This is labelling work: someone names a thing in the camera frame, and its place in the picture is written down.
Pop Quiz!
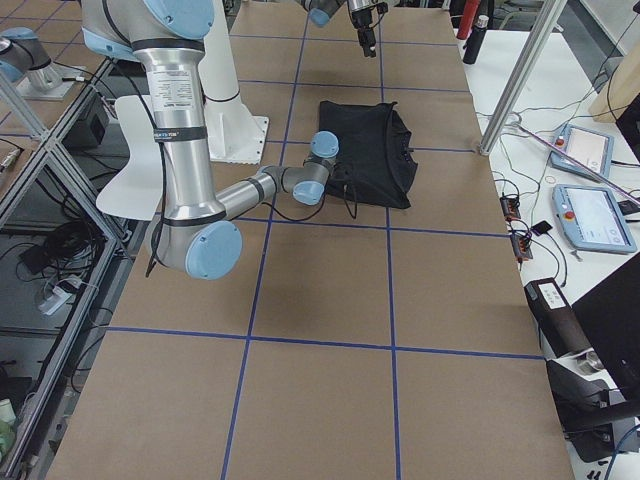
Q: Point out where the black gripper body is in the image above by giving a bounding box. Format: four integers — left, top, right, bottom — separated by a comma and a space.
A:
350, 7, 374, 32

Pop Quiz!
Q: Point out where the black printed t-shirt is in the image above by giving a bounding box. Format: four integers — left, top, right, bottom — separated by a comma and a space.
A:
319, 100, 418, 210

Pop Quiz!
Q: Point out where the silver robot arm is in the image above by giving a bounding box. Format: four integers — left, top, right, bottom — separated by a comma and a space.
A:
299, 0, 388, 58
81, 1, 339, 280

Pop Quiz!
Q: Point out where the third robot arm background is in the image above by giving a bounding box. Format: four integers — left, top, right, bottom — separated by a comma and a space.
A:
1, 27, 75, 101

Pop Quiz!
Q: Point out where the black water bottle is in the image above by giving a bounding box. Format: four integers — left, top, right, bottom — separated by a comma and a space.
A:
462, 15, 490, 65

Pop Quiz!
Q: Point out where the red bottle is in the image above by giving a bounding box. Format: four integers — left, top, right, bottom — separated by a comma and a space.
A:
456, 0, 480, 40

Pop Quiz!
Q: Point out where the orange circuit board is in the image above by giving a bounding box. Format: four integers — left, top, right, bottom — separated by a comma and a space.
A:
500, 196, 521, 222

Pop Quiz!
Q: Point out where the far teach pendant tablet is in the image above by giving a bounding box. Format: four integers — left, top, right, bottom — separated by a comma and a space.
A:
553, 124, 614, 178

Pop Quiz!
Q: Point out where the teach pendant tablet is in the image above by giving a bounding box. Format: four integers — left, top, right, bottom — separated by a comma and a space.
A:
553, 124, 614, 178
552, 184, 637, 254

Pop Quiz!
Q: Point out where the white plastic chair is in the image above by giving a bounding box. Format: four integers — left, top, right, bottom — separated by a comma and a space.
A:
96, 95, 162, 221

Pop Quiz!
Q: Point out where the near teach pendant tablet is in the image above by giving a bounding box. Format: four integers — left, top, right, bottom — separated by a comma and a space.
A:
552, 184, 637, 254

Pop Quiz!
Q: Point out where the black box on table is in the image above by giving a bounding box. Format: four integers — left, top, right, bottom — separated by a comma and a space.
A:
524, 278, 591, 357

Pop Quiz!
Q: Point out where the white power strip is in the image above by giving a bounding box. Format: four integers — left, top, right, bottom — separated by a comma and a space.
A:
39, 277, 82, 316

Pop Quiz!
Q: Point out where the aluminium frame post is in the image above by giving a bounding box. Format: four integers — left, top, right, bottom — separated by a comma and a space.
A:
478, 0, 567, 156

